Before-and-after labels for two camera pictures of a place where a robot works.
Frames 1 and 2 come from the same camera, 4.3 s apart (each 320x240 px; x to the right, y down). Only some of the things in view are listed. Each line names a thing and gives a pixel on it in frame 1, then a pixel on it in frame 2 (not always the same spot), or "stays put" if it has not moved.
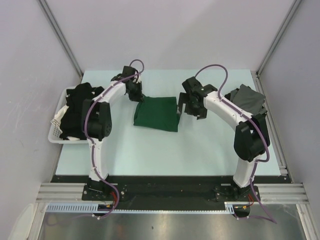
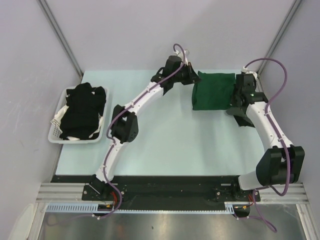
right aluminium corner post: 290,14 stays put
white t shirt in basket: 56,121 stays put
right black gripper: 200,112 to 234,102
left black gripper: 139,97 to 192,77
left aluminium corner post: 62,38 stays put
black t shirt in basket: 72,126 stays put
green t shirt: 160,113 to 213,91
